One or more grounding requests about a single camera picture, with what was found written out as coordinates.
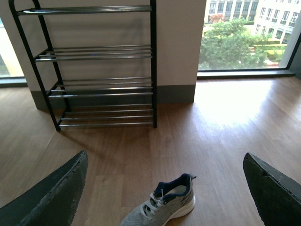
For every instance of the black metal shoe rack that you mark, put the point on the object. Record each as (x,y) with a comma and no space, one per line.
(100,102)

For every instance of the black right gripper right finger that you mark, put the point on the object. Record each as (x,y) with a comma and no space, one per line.
(277,197)

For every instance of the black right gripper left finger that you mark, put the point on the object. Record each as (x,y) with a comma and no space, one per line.
(51,202)

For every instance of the grey knit sneaker white sole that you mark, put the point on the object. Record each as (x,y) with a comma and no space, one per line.
(168,201)

